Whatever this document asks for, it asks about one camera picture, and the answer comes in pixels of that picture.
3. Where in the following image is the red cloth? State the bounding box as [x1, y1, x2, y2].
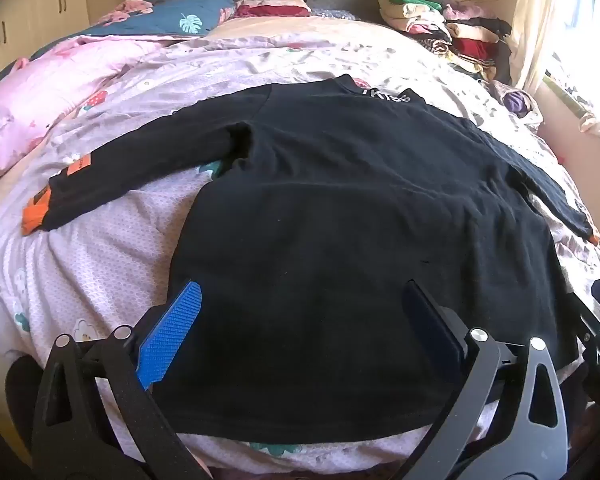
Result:
[236, 1, 312, 20]

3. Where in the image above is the floral laundry basket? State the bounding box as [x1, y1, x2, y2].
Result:
[490, 80, 545, 133]

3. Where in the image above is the window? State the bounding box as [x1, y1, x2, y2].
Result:
[545, 0, 600, 128]

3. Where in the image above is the cream wardrobe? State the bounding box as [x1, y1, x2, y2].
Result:
[0, 0, 88, 68]

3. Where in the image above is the beige blanket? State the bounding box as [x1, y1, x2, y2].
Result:
[205, 14, 406, 43]

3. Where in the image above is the pile of folded clothes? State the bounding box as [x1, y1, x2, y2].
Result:
[377, 0, 513, 86]

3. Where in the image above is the black long-sleeved sweater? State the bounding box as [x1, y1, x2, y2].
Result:
[21, 74, 600, 447]

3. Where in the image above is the purple strawberry print quilt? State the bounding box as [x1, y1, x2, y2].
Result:
[0, 27, 600, 476]

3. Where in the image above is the blue leaf print quilt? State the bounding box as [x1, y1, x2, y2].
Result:
[27, 0, 238, 61]

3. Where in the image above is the pink blanket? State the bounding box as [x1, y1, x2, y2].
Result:
[0, 35, 168, 177]

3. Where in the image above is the cream curtain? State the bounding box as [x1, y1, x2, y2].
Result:
[507, 0, 593, 92]

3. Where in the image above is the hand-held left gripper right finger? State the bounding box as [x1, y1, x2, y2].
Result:
[401, 280, 571, 480]

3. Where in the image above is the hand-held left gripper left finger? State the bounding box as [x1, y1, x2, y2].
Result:
[30, 280, 212, 480]

